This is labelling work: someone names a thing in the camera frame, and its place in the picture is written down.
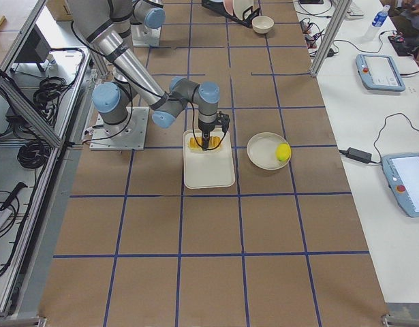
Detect pink plate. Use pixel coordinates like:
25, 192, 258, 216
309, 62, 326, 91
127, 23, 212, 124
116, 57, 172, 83
223, 0, 234, 16

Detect cream plate with lemon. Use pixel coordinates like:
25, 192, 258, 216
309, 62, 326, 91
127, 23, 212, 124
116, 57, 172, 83
247, 132, 291, 170

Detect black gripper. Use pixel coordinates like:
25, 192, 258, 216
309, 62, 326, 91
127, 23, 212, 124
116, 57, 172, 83
198, 121, 216, 151

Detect aluminium frame post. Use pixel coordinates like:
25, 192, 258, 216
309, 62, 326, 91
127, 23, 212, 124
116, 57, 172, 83
309, 0, 351, 78

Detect cardboard box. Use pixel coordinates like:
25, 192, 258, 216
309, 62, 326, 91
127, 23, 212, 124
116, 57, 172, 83
46, 0, 73, 22

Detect teach pendant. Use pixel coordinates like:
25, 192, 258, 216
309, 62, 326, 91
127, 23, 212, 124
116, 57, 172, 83
355, 54, 405, 92
382, 153, 419, 218

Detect far teach pendant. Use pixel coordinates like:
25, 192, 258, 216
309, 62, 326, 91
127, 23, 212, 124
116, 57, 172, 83
355, 54, 405, 92

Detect cream bowl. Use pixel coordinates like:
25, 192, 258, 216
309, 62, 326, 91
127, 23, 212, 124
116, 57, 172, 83
252, 16, 275, 34

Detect near teach pendant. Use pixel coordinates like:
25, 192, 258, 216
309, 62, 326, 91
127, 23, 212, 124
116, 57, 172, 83
382, 153, 419, 218

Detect black power adapter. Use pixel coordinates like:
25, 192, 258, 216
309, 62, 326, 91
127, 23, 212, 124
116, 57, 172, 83
346, 147, 372, 164

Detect white rectangular tray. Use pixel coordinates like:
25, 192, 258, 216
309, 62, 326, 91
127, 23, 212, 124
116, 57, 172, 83
183, 129, 235, 189

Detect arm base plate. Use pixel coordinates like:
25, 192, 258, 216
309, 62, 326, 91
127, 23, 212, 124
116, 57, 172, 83
131, 25, 161, 47
89, 107, 149, 151

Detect black cables on bench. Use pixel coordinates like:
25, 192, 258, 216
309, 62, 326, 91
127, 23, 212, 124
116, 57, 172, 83
0, 47, 87, 280

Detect black dish rack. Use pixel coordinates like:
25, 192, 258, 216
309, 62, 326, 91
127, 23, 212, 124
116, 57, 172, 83
201, 0, 260, 27

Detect cream plate in rack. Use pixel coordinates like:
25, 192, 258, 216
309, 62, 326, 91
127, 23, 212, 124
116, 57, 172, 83
232, 0, 253, 20

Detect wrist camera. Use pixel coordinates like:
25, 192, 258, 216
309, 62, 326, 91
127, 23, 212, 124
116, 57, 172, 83
217, 111, 230, 134

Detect yellow lemon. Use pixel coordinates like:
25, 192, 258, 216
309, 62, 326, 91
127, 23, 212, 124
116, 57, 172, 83
275, 143, 292, 161

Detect orange striped bread roll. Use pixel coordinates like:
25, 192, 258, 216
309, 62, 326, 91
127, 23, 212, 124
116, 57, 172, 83
187, 136, 222, 152

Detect plastic water bottle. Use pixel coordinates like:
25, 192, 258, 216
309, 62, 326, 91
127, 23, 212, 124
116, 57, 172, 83
363, 5, 390, 41

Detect black monitor on side bench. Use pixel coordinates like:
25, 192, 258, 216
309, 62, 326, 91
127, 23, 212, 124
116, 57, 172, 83
15, 25, 51, 72

